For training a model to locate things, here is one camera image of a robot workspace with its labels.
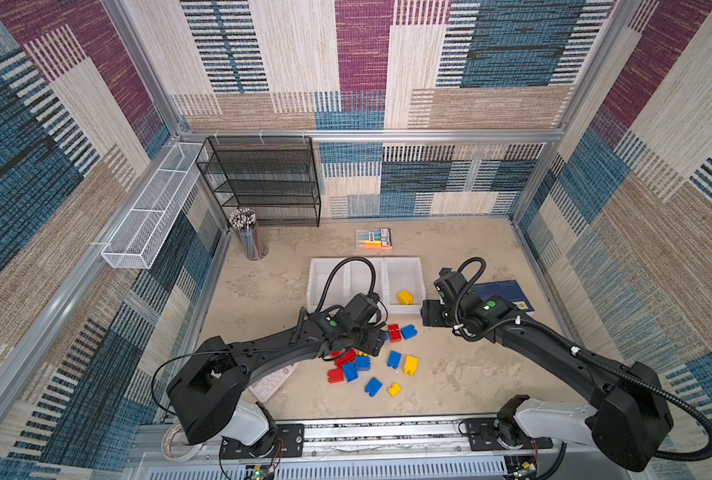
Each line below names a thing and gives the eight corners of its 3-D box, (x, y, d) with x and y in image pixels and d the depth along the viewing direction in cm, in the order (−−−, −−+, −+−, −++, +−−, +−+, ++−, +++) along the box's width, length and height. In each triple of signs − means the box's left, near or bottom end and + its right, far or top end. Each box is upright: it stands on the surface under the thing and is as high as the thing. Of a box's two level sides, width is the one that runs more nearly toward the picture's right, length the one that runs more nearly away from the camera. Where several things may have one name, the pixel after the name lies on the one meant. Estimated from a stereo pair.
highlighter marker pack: (356, 249, 114) (356, 246, 112) (356, 232, 119) (356, 228, 118) (392, 249, 114) (392, 245, 112) (390, 232, 119) (391, 228, 118)
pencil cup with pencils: (245, 261, 111) (226, 224, 97) (249, 244, 116) (233, 207, 102) (266, 261, 111) (251, 224, 97) (270, 244, 116) (256, 207, 102)
